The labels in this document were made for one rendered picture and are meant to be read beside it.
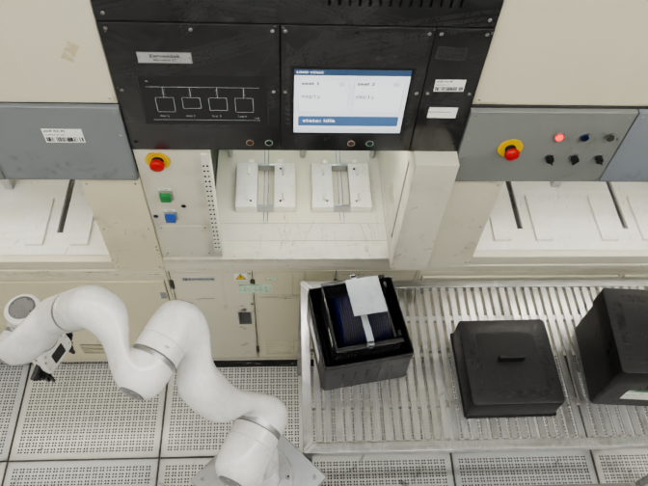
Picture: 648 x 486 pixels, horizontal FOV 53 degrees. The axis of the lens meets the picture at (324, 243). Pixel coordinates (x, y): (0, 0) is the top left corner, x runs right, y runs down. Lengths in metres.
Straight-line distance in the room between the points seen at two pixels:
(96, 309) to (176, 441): 1.58
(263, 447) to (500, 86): 1.05
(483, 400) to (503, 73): 0.96
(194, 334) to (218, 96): 0.60
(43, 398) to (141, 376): 1.77
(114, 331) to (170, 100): 0.61
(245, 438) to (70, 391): 1.56
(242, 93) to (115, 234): 0.73
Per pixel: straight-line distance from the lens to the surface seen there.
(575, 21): 1.65
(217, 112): 1.69
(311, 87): 1.63
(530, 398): 2.11
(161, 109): 1.71
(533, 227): 2.43
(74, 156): 1.88
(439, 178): 1.85
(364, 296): 1.89
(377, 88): 1.64
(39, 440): 3.03
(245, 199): 2.32
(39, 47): 1.66
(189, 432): 2.89
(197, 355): 1.44
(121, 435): 2.94
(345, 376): 2.04
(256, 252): 2.22
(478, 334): 2.16
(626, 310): 2.20
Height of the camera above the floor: 2.71
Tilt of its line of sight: 55 degrees down
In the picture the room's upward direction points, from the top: 5 degrees clockwise
